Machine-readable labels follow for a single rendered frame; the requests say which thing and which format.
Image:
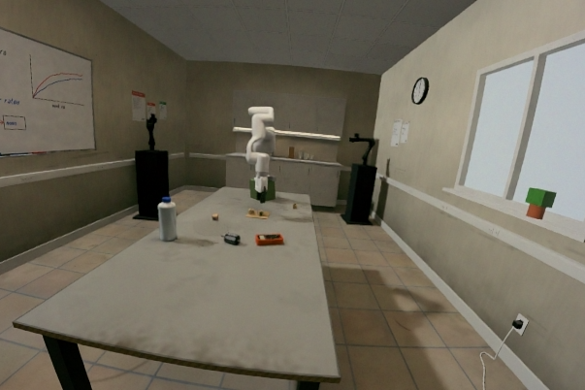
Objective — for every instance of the tan square mat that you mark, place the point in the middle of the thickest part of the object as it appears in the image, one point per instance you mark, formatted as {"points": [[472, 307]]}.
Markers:
{"points": [[255, 215]]}

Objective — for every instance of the orange pocket multimeter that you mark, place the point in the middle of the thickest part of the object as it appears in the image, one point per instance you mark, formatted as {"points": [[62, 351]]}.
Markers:
{"points": [[269, 239]]}

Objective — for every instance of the white bottle with blue cap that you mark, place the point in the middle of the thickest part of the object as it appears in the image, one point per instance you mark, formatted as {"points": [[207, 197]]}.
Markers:
{"points": [[167, 220]]}

